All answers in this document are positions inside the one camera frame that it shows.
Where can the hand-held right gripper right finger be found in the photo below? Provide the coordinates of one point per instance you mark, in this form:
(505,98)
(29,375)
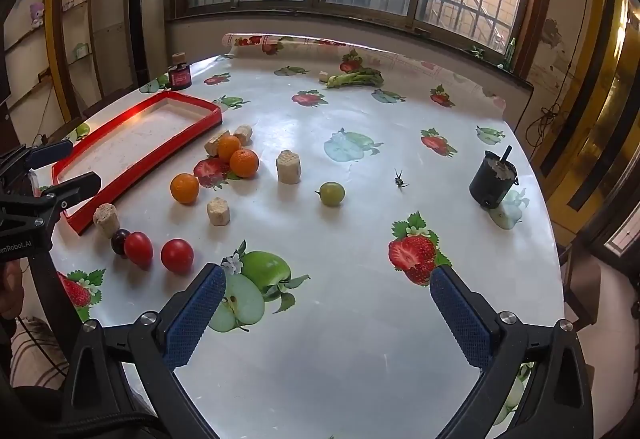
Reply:
(460,319)

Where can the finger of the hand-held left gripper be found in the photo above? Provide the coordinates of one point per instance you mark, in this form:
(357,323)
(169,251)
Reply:
(75,189)
(50,153)

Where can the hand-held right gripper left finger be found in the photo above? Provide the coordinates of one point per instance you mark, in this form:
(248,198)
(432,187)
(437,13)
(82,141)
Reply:
(195,319)

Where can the red tomato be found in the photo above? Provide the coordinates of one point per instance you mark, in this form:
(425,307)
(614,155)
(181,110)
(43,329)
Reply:
(138,249)
(177,255)

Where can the red rectangular tray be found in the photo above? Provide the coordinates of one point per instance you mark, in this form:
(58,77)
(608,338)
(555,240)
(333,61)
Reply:
(125,144)

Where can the dark purple plum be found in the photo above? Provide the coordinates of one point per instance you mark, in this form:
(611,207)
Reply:
(120,241)

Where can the orange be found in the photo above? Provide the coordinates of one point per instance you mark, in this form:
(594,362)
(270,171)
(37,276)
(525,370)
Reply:
(229,148)
(184,188)
(244,162)

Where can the beige cork block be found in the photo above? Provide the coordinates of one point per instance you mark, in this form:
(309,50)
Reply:
(216,142)
(243,134)
(288,166)

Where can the person's left hand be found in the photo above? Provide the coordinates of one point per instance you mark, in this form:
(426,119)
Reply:
(7,291)

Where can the green box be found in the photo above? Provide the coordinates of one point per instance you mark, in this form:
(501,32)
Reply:
(80,51)

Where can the striped cloth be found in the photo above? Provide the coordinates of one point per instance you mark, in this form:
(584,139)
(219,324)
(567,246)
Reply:
(32,354)

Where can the fruit printed tablecloth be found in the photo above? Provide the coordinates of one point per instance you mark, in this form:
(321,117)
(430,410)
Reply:
(350,244)

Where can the purple plush toy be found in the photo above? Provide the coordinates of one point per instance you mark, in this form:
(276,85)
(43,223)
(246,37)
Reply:
(36,14)

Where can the black cup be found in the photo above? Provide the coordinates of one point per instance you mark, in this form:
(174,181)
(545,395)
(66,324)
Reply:
(492,179)

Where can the small black stem piece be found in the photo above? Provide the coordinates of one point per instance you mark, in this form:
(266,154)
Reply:
(399,179)

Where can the red jar with cork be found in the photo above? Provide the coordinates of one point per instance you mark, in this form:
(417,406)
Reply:
(180,71)

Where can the standing air conditioner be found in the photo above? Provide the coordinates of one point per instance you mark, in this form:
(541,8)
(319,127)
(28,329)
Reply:
(145,9)

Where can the green plum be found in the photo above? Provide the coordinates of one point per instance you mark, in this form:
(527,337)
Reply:
(331,193)

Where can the green leafy vegetable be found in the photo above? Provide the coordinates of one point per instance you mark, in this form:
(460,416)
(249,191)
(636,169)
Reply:
(356,79)

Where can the green bottle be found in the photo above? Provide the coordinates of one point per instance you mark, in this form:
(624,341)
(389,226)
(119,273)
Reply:
(511,51)

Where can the wooden wall shelf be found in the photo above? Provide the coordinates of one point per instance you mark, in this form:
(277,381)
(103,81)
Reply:
(75,19)

